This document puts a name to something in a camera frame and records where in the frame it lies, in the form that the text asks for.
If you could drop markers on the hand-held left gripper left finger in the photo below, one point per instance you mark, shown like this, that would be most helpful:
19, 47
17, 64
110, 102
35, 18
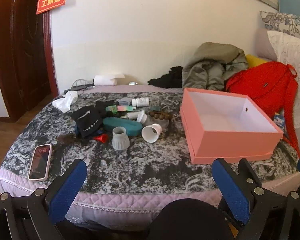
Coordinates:
67, 190

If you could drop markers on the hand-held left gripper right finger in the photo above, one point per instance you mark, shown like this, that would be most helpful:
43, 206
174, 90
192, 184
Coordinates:
230, 190

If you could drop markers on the pink cardboard box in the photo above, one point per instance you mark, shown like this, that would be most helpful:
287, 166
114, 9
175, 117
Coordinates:
227, 142

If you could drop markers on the smartphone in pink case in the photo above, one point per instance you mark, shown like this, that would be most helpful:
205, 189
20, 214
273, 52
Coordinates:
40, 162

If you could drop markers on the purple quilted bed cover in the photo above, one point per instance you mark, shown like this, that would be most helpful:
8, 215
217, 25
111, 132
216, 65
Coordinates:
110, 202

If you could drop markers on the small blue white box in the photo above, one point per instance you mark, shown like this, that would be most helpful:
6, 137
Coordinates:
280, 121

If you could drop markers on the small red funnel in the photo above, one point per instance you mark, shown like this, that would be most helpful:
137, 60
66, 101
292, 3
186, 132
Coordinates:
102, 138

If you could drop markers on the black studded cap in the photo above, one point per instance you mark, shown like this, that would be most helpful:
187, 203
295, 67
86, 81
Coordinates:
87, 122

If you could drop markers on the grey ribbed cup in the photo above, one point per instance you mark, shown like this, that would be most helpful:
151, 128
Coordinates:
120, 142

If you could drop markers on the red backpack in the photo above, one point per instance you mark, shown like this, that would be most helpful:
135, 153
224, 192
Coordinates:
260, 85

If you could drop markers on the teal oblong case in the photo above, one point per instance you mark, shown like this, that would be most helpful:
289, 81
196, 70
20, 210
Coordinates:
130, 128

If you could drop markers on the crumpled white tissue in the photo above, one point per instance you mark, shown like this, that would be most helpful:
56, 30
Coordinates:
65, 102

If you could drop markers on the black glove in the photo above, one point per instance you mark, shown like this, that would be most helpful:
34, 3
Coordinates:
101, 106

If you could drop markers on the clear plastic bag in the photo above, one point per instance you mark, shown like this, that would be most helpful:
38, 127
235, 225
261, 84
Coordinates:
165, 123

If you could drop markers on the white paper cup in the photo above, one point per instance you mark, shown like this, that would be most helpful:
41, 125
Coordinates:
155, 130

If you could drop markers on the silver tube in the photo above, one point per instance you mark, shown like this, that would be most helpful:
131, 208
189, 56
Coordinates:
131, 115

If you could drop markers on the iridescent card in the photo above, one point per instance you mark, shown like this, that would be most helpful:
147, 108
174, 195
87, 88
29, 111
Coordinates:
126, 108

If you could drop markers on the small white cap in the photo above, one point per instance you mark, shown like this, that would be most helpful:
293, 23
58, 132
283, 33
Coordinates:
141, 117

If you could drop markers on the small grey box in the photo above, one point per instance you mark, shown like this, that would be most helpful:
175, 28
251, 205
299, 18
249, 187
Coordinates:
125, 102

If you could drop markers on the yellow cloth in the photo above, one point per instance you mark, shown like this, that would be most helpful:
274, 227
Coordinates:
256, 61

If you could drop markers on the olive green jacket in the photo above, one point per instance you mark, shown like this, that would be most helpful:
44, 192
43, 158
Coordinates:
207, 67

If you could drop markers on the dark green small pouch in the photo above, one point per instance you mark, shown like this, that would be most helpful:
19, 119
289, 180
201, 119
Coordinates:
154, 108

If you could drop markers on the white lace pillow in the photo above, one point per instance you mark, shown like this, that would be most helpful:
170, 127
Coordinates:
295, 55

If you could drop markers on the white pill bottle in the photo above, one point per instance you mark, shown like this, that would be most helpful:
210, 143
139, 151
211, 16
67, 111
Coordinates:
141, 102

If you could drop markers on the white paper roll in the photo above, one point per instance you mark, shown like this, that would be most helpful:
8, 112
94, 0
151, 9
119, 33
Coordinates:
102, 80

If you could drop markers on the black clothing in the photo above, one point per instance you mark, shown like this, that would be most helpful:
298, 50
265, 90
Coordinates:
170, 78

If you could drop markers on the beige cardboard box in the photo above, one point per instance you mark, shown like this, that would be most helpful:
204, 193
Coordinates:
118, 79

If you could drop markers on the small silver object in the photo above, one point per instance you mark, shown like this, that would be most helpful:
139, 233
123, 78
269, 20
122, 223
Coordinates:
132, 83

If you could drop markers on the dark wooden door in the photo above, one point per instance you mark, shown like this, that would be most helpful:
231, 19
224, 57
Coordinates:
22, 55

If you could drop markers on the floral pillow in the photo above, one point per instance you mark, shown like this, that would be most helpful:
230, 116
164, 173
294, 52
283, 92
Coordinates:
285, 22

